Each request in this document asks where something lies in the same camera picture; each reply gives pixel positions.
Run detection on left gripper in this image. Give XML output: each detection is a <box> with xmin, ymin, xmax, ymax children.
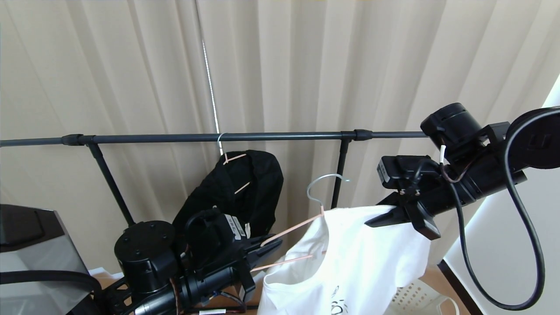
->
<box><xmin>175</xmin><ymin>256</ymin><xmax>257</xmax><ymax>312</ymax></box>

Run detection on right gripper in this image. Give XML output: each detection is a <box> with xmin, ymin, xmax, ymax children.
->
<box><xmin>402</xmin><ymin>151</ymin><xmax>528</xmax><ymax>240</ymax></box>

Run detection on pink clothes hanger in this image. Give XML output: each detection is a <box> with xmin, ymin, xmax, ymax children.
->
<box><xmin>217</xmin><ymin>133</ymin><xmax>252</xmax><ymax>196</ymax></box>
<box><xmin>249</xmin><ymin>174</ymin><xmax>350</xmax><ymax>274</ymax></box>

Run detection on black shorts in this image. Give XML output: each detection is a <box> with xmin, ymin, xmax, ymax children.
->
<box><xmin>173</xmin><ymin>150</ymin><xmax>284</xmax><ymax>246</ymax></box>

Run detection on white garment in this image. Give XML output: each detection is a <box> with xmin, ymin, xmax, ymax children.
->
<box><xmin>257</xmin><ymin>205</ymin><xmax>432</xmax><ymax>315</ymax></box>

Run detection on white laundry basket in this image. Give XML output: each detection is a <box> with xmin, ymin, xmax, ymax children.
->
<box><xmin>385</xmin><ymin>278</ymin><xmax>460</xmax><ymax>315</ymax></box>

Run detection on black clothes rack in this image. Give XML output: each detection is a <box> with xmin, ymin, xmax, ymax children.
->
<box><xmin>0</xmin><ymin>129</ymin><xmax>431</xmax><ymax>228</ymax></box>

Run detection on beige curtain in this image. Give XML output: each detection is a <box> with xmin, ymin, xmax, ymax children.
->
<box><xmin>0</xmin><ymin>0</ymin><xmax>560</xmax><ymax>272</ymax></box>

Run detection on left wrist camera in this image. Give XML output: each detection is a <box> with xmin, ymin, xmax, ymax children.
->
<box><xmin>184</xmin><ymin>209</ymin><xmax>251</xmax><ymax>268</ymax></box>

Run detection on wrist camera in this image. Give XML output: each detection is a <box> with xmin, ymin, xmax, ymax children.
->
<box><xmin>377</xmin><ymin>155</ymin><xmax>441</xmax><ymax>196</ymax></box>
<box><xmin>184</xmin><ymin>209</ymin><xmax>251</xmax><ymax>268</ymax></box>

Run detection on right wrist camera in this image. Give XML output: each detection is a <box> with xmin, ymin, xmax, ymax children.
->
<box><xmin>377</xmin><ymin>155</ymin><xmax>441</xmax><ymax>196</ymax></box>

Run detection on black cable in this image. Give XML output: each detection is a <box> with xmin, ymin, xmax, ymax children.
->
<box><xmin>0</xmin><ymin>270</ymin><xmax>104</xmax><ymax>294</ymax></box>
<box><xmin>448</xmin><ymin>107</ymin><xmax>560</xmax><ymax>312</ymax></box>

